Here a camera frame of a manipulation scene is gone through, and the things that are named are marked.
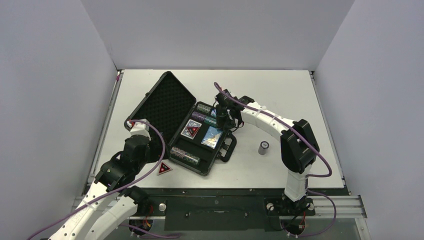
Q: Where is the light blue chip stack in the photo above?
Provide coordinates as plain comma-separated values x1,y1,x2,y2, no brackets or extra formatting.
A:
210,109,217,118

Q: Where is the blue ace card box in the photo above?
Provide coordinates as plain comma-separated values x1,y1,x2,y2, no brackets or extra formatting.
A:
201,126,223,149

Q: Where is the yellow-blue chip stack bottom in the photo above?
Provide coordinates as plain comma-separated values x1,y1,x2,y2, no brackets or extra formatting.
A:
183,153,201,166

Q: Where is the blue patterned card deck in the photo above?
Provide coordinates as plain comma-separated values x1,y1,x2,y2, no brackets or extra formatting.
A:
180,119,203,140

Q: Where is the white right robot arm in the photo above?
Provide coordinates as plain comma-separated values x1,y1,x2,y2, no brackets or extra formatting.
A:
215,90,320,216

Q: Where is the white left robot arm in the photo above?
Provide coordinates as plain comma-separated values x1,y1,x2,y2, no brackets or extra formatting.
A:
50,134,153,240

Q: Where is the black poker set case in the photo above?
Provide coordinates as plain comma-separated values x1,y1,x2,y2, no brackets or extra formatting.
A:
126,71,237,176

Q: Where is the green chip stack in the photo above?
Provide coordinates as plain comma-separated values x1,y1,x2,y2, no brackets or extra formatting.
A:
204,116,218,128

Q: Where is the purple chip stack in case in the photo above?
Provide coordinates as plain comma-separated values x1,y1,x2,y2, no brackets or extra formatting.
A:
191,111,207,122

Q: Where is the purple 500 chip stack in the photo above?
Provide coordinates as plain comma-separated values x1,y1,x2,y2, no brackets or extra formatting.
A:
258,141,270,156

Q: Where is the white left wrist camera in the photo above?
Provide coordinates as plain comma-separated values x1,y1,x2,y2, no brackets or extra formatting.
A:
126,119,151,140

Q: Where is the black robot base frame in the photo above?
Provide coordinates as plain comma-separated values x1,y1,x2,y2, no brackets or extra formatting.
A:
129,188,348,232

